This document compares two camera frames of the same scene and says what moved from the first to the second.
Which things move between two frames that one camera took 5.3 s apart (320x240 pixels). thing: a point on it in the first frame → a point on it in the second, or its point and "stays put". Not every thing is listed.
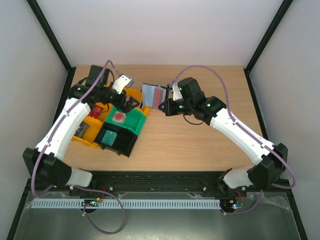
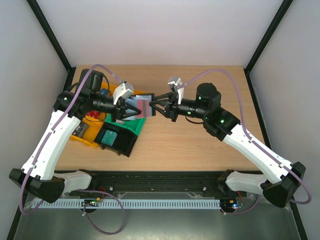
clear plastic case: x=153 y=95 → x=141 y=102
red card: x=159 y=97 → x=143 y=105
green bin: x=134 y=120 stays put
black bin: x=124 y=141 stays put
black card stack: x=81 y=129 stays put
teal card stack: x=109 y=138 stays put
